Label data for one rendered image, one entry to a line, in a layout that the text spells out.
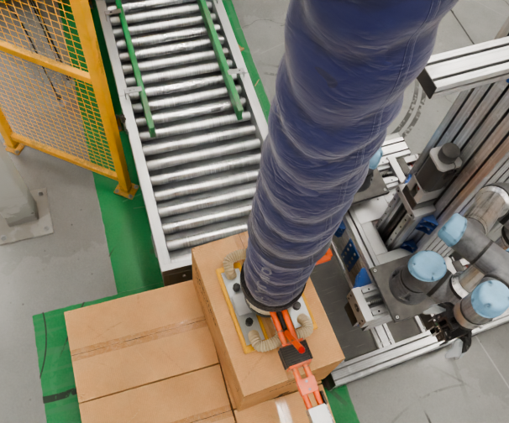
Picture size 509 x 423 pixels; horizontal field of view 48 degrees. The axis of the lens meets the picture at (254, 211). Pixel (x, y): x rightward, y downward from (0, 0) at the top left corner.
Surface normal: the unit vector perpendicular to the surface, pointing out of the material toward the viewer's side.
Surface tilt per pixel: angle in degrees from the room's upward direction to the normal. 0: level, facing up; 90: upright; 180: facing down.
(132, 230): 0
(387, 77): 83
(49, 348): 0
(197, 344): 0
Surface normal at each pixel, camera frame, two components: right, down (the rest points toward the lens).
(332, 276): 0.08, -0.44
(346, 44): -0.26, 0.93
